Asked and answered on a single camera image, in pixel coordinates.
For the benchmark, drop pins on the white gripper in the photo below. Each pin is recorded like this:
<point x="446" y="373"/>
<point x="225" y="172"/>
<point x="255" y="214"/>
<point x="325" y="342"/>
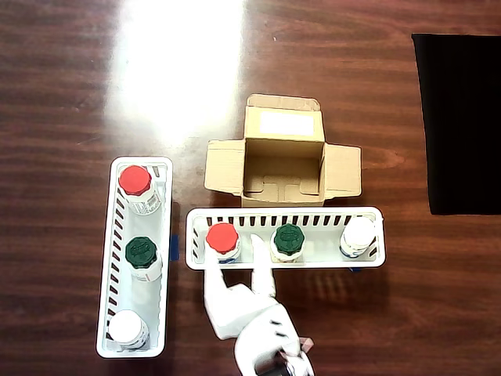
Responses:
<point x="231" y="309"/>

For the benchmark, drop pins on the green-capped bottle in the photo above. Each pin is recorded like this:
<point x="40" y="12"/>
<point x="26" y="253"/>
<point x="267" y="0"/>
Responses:
<point x="289" y="239"/>
<point x="141" y="252"/>

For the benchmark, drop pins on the red-capped bottle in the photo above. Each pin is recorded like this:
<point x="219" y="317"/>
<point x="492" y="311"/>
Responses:
<point x="222" y="237"/>
<point x="135" y="180"/>

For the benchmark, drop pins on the white plastic basket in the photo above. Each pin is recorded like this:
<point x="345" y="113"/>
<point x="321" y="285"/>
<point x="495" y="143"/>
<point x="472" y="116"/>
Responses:
<point x="145" y="227"/>
<point x="321" y="250"/>

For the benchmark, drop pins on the open cardboard box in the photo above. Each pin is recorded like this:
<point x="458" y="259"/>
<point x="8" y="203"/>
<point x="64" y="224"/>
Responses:
<point x="344" y="168"/>

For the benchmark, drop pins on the blue tape strip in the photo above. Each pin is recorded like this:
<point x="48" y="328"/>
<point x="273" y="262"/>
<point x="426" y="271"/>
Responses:
<point x="355" y="269"/>
<point x="175" y="247"/>

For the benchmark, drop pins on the black cloth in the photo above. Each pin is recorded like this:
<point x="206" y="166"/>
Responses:
<point x="462" y="125"/>

